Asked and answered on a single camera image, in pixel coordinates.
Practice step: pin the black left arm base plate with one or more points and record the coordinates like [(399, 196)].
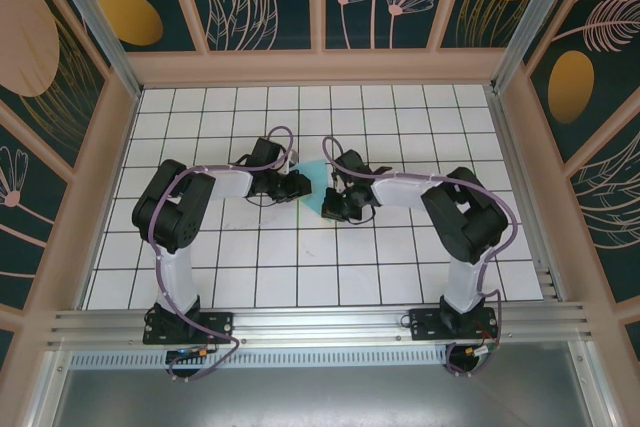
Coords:
[(215, 327)]

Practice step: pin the aluminium side rail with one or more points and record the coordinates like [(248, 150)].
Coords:
[(505, 147)]

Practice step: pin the aluminium frame post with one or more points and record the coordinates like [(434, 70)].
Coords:
[(530, 22), (100, 32)]

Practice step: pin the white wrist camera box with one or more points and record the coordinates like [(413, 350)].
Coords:
[(294, 156), (334, 180)]

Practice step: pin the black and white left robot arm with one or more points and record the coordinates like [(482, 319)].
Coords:
[(165, 207)]

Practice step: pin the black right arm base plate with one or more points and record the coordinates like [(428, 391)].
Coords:
[(425, 324)]

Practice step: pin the long aluminium mounting rail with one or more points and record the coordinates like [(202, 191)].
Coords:
[(320, 327)]

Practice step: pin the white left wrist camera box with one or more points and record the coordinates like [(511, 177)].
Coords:
[(294, 156)]

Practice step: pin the light blue cloth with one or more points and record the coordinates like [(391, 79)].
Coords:
[(317, 182)]

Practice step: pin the grey metal panel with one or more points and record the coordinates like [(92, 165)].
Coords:
[(320, 397)]

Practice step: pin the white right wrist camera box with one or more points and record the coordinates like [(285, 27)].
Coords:
[(334, 180)]

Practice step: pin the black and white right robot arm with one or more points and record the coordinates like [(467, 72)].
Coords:
[(465, 217)]

